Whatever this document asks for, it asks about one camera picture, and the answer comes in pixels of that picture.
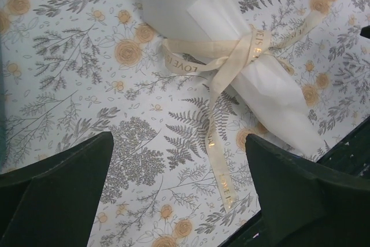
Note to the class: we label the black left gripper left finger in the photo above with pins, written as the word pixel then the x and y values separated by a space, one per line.
pixel 53 202

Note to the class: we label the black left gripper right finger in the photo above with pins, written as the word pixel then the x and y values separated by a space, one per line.
pixel 304 203

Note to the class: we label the cream printed ribbon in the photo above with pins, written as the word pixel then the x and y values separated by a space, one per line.
pixel 274 97

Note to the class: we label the white wrapping paper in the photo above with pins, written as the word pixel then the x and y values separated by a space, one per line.
pixel 197 21

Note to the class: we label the teal plastic fruit tray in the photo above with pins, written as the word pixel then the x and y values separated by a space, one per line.
pixel 3 122

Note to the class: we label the floral patterned table mat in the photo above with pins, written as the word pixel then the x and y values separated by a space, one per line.
pixel 73 69

